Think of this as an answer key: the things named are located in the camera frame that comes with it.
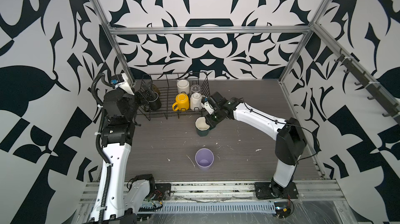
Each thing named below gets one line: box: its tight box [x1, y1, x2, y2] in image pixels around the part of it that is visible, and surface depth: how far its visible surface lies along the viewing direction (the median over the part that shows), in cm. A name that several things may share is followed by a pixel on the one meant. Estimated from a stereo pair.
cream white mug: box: [190, 92, 203, 111], surface depth 96 cm
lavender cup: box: [194, 147, 215, 171], surface depth 76 cm
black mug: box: [148, 91, 162, 111], surface depth 101 cm
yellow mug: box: [171, 92, 190, 112], surface depth 97 cm
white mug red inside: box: [176, 79, 190, 95], surface depth 107 cm
